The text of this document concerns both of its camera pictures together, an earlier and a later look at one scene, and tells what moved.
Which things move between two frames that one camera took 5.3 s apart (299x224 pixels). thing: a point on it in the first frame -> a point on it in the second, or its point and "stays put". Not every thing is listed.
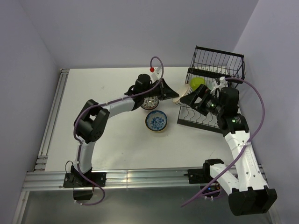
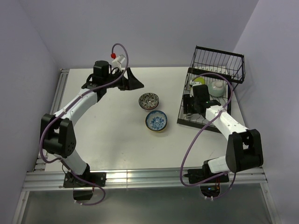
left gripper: [165, 92] -> [131, 83]
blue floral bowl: [156, 120] stays put
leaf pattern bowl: [150, 102] stays put
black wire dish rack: [207, 65] stays put
